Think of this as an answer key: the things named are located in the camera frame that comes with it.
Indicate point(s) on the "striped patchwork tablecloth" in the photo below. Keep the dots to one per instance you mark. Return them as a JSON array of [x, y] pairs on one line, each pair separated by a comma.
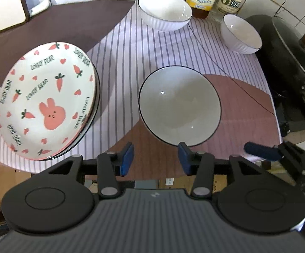
[[115, 58]]

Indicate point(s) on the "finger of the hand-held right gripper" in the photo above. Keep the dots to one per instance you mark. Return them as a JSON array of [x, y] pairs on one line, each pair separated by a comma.
[[260, 150]]

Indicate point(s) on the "black gas stove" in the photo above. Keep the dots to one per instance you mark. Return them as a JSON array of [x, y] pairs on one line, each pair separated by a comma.
[[295, 122]]

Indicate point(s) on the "rabbit and carrot print plate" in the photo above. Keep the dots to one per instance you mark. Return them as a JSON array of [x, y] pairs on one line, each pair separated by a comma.
[[47, 97]]

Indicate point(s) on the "white ribbed bowl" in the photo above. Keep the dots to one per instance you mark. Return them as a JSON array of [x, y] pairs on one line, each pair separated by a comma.
[[164, 8], [240, 31], [180, 105]]

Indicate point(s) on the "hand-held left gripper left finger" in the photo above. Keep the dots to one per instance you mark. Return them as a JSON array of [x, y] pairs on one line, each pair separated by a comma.
[[127, 160]]

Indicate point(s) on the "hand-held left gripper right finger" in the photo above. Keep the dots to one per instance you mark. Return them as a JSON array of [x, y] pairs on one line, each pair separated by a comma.
[[185, 160]]

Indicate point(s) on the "brown cardboard box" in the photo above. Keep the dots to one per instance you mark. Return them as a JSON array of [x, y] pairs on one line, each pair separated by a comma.
[[10, 181], [173, 182]]

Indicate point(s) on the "clear vinegar bottle yellow cap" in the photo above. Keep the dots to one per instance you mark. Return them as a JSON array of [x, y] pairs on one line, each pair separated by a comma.
[[231, 0]]

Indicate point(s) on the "glass wok lid brown knob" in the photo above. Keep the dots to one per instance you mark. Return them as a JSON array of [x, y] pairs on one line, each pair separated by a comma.
[[297, 58]]

